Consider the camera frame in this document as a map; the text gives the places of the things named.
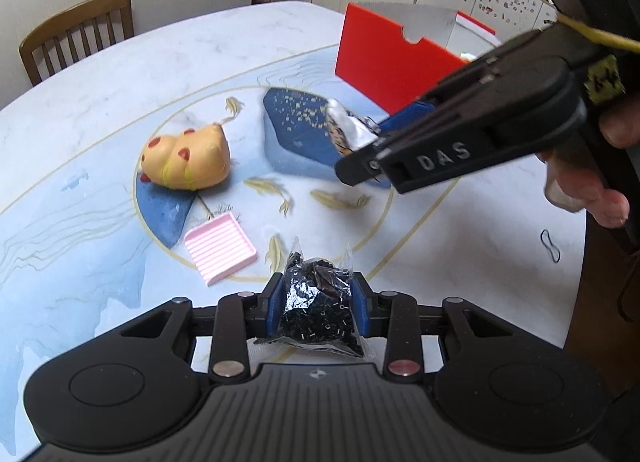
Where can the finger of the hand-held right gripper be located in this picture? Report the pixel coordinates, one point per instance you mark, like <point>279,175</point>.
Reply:
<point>430,162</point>
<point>410,114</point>

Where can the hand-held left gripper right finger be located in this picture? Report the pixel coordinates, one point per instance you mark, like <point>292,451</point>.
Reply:
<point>362,307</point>

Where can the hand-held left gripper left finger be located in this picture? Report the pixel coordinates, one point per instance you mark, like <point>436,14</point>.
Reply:
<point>275,307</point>

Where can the bag of black beads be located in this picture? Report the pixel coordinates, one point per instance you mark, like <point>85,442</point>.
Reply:
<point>315,302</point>

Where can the cartoon foil snack packet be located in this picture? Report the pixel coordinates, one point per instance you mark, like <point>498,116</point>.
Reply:
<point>350,129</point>

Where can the red box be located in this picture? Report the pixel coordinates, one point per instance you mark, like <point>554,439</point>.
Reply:
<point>370,57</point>

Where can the marble desktop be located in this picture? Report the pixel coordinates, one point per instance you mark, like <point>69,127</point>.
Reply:
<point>100,67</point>

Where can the person's right hand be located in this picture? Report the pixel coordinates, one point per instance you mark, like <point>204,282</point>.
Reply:
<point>575,182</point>

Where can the pink ridged tray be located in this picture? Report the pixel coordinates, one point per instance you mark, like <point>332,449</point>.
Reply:
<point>217,247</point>

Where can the black rubber band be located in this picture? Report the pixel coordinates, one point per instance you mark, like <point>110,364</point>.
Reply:
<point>549,246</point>

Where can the yellow spotted squishy toy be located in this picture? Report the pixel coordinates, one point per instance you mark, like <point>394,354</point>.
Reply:
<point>195,162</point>

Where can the wooden chair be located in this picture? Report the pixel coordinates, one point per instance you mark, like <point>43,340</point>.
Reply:
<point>45,39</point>

